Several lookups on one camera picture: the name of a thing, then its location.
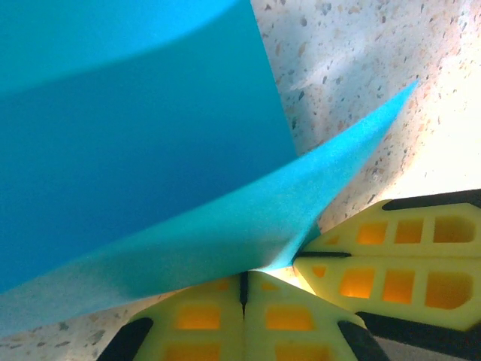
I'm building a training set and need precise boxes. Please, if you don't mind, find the blue paper sheet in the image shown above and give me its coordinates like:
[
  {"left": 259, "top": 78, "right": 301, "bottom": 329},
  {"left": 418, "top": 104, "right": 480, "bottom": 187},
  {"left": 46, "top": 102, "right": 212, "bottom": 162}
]
[{"left": 0, "top": 0, "right": 421, "bottom": 338}]

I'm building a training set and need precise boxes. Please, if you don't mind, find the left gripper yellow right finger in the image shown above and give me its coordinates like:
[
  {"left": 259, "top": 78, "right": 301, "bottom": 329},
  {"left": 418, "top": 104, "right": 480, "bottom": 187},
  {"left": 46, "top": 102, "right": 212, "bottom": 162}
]
[{"left": 243, "top": 270, "right": 392, "bottom": 361}]

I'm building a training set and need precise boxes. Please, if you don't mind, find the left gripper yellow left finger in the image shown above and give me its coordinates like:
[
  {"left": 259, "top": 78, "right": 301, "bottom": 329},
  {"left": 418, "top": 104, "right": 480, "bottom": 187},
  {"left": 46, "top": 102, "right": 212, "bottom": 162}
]
[{"left": 96, "top": 271, "right": 246, "bottom": 361}]

